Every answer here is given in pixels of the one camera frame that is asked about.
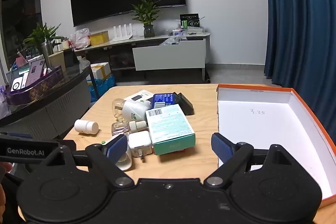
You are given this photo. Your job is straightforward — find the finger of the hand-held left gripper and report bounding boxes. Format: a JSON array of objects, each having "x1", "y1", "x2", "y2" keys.
[{"x1": 7, "y1": 133, "x2": 33, "y2": 139}]

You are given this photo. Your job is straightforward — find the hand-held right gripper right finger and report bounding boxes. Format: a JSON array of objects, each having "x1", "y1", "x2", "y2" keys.
[{"x1": 204, "y1": 132, "x2": 293, "y2": 188}]

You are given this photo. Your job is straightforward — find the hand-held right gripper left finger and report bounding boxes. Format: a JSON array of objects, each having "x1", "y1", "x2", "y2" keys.
[{"x1": 46, "y1": 134, "x2": 135, "y2": 188}]

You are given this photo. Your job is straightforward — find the clear glass bottle white cap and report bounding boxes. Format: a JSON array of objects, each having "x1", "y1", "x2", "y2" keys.
[{"x1": 112, "y1": 120, "x2": 147, "y2": 136}]

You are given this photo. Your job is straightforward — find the white pill bottle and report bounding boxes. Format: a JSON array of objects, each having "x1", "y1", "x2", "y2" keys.
[{"x1": 74, "y1": 119, "x2": 99, "y2": 135}]

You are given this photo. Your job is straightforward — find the white plug-in heater clear cap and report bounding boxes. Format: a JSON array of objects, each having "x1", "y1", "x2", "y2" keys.
[{"x1": 112, "y1": 98, "x2": 153, "y2": 121}]

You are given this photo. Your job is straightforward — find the orange shallow box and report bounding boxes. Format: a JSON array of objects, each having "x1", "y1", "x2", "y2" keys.
[{"x1": 217, "y1": 84, "x2": 336, "y2": 209}]

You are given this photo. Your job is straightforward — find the black rectangular case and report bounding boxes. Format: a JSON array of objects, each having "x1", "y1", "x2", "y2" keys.
[{"x1": 175, "y1": 92, "x2": 195, "y2": 116}]

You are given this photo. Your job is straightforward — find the teal cardboard box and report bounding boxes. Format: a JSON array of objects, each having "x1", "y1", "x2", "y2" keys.
[{"x1": 146, "y1": 104, "x2": 196, "y2": 156}]

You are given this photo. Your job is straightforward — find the white adapter box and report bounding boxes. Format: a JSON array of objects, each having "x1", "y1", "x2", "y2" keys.
[{"x1": 123, "y1": 90, "x2": 155, "y2": 104}]

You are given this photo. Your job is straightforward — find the blue tin box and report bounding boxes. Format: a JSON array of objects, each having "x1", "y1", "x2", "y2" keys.
[{"x1": 152, "y1": 93, "x2": 181, "y2": 109}]

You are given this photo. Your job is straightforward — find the person's left hand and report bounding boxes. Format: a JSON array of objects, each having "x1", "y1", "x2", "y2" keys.
[{"x1": 0, "y1": 162, "x2": 13, "y2": 180}]

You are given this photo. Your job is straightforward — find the white box with circle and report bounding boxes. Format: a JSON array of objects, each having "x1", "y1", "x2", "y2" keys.
[{"x1": 10, "y1": 77, "x2": 25, "y2": 92}]

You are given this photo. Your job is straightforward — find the purple patterned tray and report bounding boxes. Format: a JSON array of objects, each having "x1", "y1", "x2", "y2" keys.
[{"x1": 5, "y1": 65, "x2": 63, "y2": 106}]

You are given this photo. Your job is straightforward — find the dark curved counter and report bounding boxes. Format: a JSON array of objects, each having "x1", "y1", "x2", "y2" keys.
[{"x1": 0, "y1": 64, "x2": 92, "y2": 140}]

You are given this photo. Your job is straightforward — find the blue wrapped bottle pack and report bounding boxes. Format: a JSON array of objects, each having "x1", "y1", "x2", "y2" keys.
[{"x1": 88, "y1": 74, "x2": 116, "y2": 103}]

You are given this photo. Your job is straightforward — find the purple phone box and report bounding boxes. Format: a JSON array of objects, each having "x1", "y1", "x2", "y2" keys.
[{"x1": 28, "y1": 60, "x2": 46, "y2": 84}]

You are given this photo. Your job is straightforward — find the white carton yellow tape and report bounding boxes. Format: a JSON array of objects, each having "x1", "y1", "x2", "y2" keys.
[{"x1": 91, "y1": 62, "x2": 112, "y2": 80}]

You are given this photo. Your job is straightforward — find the tan box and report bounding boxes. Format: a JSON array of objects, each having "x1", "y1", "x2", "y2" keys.
[{"x1": 49, "y1": 51, "x2": 67, "y2": 72}]

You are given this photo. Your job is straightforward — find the green plant in steel vase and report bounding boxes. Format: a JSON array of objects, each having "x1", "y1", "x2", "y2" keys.
[{"x1": 22, "y1": 22, "x2": 65, "y2": 67}]

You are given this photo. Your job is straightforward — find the grey television cabinet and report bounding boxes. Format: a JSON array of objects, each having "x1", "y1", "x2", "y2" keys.
[{"x1": 73, "y1": 31, "x2": 211, "y2": 83}]

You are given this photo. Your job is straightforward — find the yellow box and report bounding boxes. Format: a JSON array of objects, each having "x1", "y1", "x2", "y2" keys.
[{"x1": 90, "y1": 31, "x2": 110, "y2": 46}]

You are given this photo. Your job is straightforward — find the white router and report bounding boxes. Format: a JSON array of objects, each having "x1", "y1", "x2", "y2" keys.
[{"x1": 110, "y1": 25, "x2": 134, "y2": 42}]

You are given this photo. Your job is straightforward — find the white plastic bag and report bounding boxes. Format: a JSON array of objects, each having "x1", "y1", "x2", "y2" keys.
[{"x1": 70, "y1": 28, "x2": 91, "y2": 49}]

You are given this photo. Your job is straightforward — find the clear bag of parts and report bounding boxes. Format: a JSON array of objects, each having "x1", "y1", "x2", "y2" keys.
[{"x1": 160, "y1": 36, "x2": 188, "y2": 46}]

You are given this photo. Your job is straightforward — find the cluster of small boxes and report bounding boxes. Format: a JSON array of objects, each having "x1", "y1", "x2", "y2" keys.
[{"x1": 168, "y1": 27, "x2": 205, "y2": 37}]

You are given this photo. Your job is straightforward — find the black and green box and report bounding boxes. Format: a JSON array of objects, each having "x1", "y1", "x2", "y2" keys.
[{"x1": 180, "y1": 13, "x2": 201, "y2": 29}]

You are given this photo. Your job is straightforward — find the green plant in glass vase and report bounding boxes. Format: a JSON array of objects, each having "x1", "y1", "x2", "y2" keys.
[{"x1": 130, "y1": 0, "x2": 165, "y2": 38}]

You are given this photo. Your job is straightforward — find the blue curtain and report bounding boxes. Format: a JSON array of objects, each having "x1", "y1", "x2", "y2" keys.
[{"x1": 262, "y1": 0, "x2": 336, "y2": 114}]

